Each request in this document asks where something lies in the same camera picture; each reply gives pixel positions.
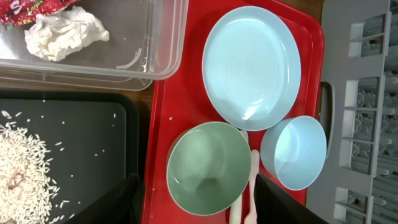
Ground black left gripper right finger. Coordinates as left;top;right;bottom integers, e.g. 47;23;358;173
254;174;328;224

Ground white plastic spoon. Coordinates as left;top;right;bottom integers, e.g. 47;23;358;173
228;129;249;224

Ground white plastic fork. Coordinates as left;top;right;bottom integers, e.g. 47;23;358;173
244;149;260;224

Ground clear plastic bin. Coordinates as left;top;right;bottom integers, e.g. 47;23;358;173
1;0;188;91

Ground rice and food scraps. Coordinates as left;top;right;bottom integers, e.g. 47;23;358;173
0;109;118;224

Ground red serving tray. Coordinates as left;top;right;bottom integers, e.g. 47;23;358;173
142;0;325;223

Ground white tissue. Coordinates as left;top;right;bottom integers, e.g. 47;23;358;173
24;6;109;62

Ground black rectangular tray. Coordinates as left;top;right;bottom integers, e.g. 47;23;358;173
0;89;140;224

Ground light blue plate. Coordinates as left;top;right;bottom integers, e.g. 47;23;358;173
202;6;301;131

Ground red snack wrapper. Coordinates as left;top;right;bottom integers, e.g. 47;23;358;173
1;0;78;30

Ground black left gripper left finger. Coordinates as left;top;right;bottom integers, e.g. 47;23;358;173
65;174;145;224

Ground light blue bowl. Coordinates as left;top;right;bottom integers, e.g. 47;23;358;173
260;116;327;190

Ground grey dishwasher rack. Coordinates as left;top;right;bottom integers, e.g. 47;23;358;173
306;0;397;223

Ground green bowl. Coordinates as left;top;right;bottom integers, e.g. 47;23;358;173
165;121;251;216

